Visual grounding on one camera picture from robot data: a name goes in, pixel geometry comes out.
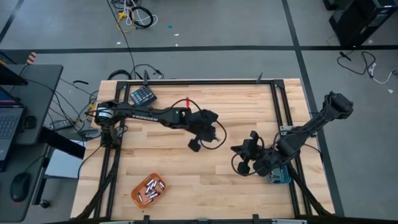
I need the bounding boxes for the black calculator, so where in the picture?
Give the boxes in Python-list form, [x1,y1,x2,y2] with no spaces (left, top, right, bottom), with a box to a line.
[129,85,158,107]

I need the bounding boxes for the black power adapter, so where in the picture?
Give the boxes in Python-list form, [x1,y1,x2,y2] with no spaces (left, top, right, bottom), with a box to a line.
[49,119,74,132]

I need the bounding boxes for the small black box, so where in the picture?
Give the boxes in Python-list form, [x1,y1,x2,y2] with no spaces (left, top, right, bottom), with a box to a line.
[24,114,38,130]

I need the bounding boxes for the orange striped marker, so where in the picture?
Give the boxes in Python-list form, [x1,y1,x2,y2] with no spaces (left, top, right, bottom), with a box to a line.
[25,51,38,65]

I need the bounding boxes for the long black floor cable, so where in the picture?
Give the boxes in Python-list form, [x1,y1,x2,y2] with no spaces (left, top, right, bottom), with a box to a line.
[105,0,136,67]

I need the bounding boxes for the orange plastic tray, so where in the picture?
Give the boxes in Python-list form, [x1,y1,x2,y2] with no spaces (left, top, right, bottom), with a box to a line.
[130,172,167,210]

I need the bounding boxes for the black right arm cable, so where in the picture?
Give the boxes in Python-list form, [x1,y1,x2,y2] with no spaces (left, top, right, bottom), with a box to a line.
[230,133,280,177]

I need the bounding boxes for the blue plastic bin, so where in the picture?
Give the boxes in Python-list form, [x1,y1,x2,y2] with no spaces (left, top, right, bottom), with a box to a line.
[267,164,292,185]

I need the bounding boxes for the black laptop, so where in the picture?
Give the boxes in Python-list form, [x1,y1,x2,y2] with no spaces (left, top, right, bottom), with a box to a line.
[0,86,26,162]

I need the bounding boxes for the white flat box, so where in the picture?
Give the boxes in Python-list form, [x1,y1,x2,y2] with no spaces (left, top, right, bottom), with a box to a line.
[44,148,83,180]

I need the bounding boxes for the black computer mouse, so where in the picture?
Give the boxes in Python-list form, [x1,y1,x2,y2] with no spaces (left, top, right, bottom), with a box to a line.
[9,171,32,203]

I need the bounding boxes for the black computer tower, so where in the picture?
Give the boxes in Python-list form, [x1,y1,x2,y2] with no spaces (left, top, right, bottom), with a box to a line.
[328,0,398,48]

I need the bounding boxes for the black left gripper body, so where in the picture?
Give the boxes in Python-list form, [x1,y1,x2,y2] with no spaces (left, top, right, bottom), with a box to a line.
[185,108,220,143]

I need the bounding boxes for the black cable coil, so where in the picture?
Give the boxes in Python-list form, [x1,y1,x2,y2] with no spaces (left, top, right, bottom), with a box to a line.
[130,6,155,30]

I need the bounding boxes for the white floor cable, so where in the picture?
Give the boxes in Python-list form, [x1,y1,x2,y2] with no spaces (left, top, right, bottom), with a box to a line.
[368,62,398,85]

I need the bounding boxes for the black desk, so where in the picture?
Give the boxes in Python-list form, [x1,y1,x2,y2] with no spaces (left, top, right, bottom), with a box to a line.
[0,63,65,223]

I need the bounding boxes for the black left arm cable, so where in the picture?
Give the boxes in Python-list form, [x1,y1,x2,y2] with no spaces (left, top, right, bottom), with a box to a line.
[169,98,228,151]

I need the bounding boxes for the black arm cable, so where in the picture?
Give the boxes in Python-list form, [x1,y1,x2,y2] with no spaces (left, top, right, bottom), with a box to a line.
[169,98,228,151]
[230,133,280,177]

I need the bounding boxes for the black desk bar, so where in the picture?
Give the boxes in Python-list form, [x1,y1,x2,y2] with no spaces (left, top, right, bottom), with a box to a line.
[39,126,87,160]

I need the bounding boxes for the yellow cable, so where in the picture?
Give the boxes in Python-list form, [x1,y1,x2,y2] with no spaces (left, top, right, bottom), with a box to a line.
[73,102,96,124]
[116,11,137,34]

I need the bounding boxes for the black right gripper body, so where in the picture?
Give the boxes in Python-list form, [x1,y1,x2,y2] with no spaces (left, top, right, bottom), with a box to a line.
[247,138,283,177]

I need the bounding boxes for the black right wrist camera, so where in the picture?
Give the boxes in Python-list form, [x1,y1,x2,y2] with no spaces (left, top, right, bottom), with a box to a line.
[249,130,261,147]

